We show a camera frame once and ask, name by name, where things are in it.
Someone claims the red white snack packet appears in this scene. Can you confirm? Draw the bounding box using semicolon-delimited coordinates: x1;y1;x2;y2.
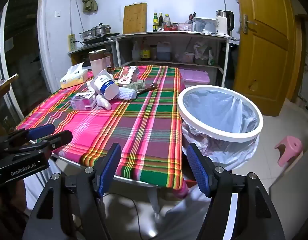
117;66;139;84

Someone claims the yellow white tissue box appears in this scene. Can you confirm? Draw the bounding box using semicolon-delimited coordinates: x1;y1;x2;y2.
60;64;89;89

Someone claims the pink plastic stool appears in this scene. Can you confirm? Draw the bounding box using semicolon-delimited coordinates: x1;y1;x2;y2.
274;135;303;167

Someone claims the wooden cutting board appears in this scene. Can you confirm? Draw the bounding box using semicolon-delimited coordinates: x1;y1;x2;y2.
122;2;147;35

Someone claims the pink pitcher brown lid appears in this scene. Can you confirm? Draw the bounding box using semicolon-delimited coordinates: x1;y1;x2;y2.
88;49;114;77

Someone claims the thin wall cable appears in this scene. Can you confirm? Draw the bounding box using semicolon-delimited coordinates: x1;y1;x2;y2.
69;0;85;34

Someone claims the yellow label bottle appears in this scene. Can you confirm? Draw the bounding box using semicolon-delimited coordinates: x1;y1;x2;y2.
140;39;150;60

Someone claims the white electric kettle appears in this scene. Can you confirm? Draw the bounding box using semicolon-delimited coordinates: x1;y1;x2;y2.
215;10;234;36

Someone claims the yellow wooden door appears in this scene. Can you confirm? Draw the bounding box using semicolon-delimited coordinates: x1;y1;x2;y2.
233;0;298;117

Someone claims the black induction cooktop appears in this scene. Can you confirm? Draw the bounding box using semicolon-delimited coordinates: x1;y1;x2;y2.
80;32;120;45

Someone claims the clear plastic box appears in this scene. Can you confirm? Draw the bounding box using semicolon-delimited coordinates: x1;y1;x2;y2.
69;92;97;110

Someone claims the clear plastic container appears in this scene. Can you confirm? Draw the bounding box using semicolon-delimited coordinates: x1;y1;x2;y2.
193;17;217;33

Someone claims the plaid pink green tablecloth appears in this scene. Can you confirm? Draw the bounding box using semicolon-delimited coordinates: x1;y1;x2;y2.
16;65;188;190

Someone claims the white yogurt cup blue label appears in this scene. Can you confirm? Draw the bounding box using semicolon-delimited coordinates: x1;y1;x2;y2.
90;70;119;100

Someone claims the steel steamer pot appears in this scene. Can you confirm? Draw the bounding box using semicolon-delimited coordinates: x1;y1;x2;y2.
79;24;112;40

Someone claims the crumpled plastic bag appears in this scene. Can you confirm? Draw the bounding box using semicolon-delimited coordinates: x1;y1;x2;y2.
193;42;209;60

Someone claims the metal door handle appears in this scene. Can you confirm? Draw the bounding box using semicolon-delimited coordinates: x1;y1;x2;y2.
243;14;258;33

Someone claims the black floor cable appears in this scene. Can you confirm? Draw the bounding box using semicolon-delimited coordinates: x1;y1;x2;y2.
104;192;150;233

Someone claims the low stove counter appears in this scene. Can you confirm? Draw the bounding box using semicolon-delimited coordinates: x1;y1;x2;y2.
67;41;117;66

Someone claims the pink lidded storage box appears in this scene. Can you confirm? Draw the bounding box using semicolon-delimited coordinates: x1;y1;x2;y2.
179;68;210;85

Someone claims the white plastic bottle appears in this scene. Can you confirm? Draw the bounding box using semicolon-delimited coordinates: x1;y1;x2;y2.
132;41;140;60

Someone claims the white shelf unit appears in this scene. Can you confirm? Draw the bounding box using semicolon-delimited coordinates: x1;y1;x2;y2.
107;31;237;87

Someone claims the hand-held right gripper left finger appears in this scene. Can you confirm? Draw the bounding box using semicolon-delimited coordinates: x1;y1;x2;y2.
26;143;122;240

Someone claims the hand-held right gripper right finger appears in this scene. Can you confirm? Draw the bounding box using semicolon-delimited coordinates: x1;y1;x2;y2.
186;142;286;240

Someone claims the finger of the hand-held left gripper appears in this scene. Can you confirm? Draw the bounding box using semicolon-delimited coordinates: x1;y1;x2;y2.
0;124;55;151
4;130;73;163

